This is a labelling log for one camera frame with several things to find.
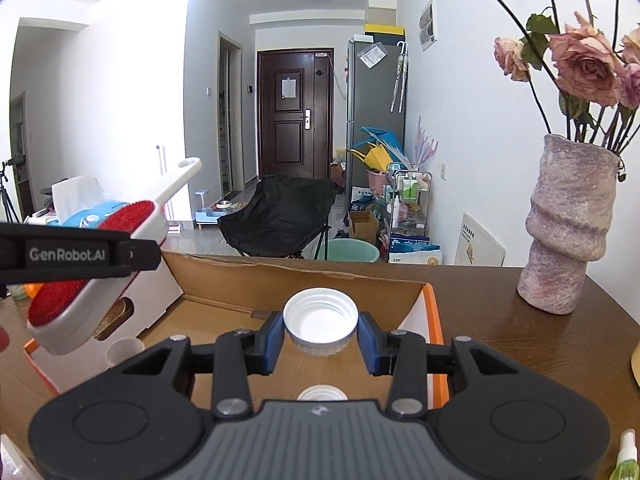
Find brown cardboard carton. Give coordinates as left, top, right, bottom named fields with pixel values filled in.
left=348, top=209, right=380, bottom=246

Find dried pink roses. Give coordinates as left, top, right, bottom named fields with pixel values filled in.
left=394, top=0, right=640, bottom=157

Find dark brown door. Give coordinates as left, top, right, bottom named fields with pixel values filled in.
left=256, top=48, right=335, bottom=181

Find purple dried pampas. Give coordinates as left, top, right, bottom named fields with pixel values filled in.
left=407, top=114, right=439, bottom=171

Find blue and yellow toys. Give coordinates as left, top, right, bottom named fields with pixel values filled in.
left=349, top=126, right=405, bottom=171

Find blue white bag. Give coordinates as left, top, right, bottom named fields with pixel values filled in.
left=388, top=233, right=444, bottom=265

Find blue tissue pack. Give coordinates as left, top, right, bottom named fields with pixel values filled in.
left=24, top=175, right=137, bottom=231

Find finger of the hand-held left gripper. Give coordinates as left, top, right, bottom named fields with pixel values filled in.
left=122, top=233, right=163, bottom=279

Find green spray bottle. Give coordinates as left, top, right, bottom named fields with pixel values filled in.
left=606, top=429, right=640, bottom=480

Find green plastic bucket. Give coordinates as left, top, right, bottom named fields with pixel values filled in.
left=327, top=238, right=380, bottom=264

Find clear cotton swab box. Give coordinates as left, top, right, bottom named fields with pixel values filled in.
left=0, top=432, right=41, bottom=480

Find black folding chair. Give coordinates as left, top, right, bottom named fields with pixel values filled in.
left=218, top=174, right=335, bottom=260

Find white pet feeder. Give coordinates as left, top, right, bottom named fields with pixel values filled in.
left=194, top=188, right=241, bottom=231

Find white leaning board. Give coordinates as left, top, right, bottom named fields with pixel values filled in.
left=454, top=212, right=506, bottom=267

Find black tripod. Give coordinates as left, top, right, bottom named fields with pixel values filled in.
left=0, top=157, right=24, bottom=224

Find pink stone vase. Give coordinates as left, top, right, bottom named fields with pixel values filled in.
left=517, top=133, right=622, bottom=316

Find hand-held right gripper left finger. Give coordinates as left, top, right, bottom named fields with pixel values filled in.
left=107, top=310, right=286, bottom=420

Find red cardboard box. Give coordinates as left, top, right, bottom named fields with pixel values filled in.
left=22, top=251, right=444, bottom=411

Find wall poster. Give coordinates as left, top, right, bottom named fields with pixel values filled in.
left=418, top=0, right=439, bottom=51

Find grey refrigerator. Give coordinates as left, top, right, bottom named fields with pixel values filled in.
left=347, top=35, right=407, bottom=212

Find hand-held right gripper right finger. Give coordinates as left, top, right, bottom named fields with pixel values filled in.
left=357, top=311, right=533, bottom=419

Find white folded umbrella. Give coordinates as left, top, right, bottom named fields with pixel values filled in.
left=389, top=42, right=410, bottom=114

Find large white cap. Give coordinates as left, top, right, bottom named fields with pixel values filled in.
left=282, top=287, right=360, bottom=358

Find wire rack with bottles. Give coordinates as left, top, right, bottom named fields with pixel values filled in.
left=383, top=169, right=434, bottom=257

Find red white lint brush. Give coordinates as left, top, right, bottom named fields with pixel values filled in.
left=26, top=157, right=203, bottom=356

